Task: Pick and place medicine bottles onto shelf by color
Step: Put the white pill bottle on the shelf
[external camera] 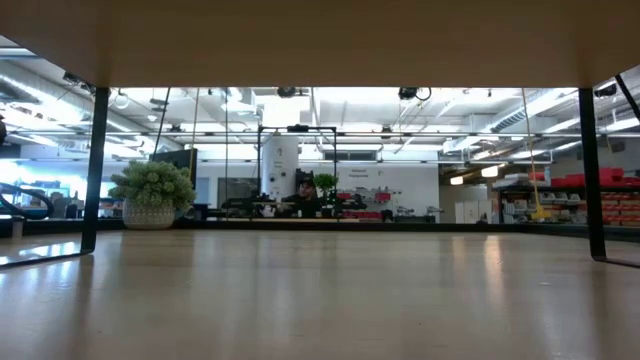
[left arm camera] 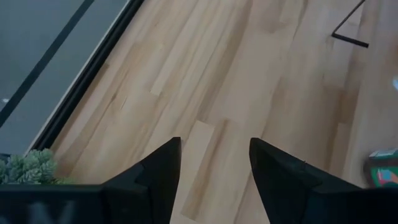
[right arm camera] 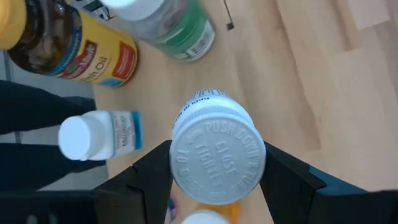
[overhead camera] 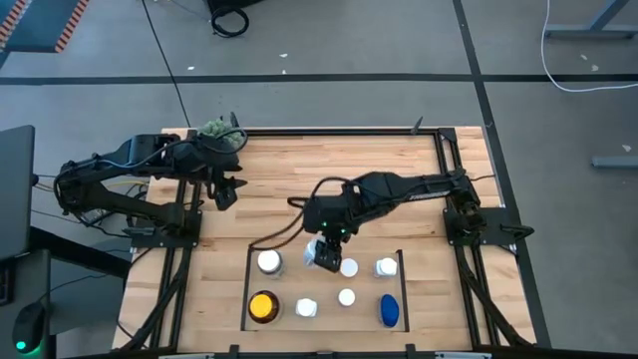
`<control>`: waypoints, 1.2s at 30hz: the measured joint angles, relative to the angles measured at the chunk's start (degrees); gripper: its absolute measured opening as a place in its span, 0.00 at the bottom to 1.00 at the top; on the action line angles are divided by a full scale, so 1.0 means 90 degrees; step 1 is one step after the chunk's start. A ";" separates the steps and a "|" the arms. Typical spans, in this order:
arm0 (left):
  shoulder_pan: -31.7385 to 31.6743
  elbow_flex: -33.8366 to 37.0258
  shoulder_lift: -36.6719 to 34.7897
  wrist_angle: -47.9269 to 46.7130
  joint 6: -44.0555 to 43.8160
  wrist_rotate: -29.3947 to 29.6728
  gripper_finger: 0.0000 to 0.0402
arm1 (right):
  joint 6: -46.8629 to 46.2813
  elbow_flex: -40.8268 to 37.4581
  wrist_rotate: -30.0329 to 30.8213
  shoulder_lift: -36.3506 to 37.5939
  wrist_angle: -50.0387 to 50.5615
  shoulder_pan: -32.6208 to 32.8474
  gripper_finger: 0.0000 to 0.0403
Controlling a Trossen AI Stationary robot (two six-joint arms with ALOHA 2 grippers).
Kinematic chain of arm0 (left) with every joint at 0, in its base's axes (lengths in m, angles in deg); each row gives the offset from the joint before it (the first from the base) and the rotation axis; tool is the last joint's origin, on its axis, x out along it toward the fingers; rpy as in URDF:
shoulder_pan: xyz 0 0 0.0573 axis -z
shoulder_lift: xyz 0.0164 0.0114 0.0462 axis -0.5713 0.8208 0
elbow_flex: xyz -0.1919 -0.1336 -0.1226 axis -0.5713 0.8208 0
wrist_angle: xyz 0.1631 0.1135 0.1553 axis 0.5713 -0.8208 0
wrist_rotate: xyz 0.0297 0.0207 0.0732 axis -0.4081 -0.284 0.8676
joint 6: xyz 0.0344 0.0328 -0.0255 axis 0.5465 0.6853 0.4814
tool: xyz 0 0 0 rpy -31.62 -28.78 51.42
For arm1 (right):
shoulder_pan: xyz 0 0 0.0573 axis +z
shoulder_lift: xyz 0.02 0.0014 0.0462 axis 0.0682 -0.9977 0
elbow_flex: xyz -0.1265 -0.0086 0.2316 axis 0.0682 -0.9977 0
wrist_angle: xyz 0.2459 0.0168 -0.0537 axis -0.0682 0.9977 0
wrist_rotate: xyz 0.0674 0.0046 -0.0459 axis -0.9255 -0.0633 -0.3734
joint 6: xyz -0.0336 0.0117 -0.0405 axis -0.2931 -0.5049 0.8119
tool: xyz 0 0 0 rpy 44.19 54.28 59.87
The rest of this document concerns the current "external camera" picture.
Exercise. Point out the black background robot arm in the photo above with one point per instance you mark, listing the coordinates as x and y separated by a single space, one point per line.
352 202

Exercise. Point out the wooden shelf with black legs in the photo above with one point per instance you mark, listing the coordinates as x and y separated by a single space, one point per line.
320 40

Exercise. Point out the small green background plant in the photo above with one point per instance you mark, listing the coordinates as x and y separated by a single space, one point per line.
325 181

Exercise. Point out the person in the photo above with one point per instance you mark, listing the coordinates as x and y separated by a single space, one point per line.
306 192

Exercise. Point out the white cylindrical tank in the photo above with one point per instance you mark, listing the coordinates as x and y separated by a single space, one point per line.
279 160

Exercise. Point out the red bin rack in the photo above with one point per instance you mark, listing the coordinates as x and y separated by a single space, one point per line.
382 196

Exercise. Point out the black ceiling device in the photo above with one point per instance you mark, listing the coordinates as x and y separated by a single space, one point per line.
606 90
407 93
286 92

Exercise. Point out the glowing ceiling lamp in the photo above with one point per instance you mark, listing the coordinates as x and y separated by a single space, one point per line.
456 180
490 171

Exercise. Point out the dark background monitor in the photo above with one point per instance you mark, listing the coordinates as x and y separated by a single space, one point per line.
177 157

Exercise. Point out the white cabinets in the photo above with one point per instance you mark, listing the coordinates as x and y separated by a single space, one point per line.
470 212

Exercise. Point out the green plant in white pot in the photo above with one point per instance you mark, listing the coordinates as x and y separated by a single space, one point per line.
150 187

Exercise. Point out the yellow mop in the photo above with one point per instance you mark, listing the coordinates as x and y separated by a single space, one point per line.
541 214

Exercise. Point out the shelving with red bins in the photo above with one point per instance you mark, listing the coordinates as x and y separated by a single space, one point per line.
615 200

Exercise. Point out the black aluminium table frame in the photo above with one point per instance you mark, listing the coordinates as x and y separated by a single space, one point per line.
500 228

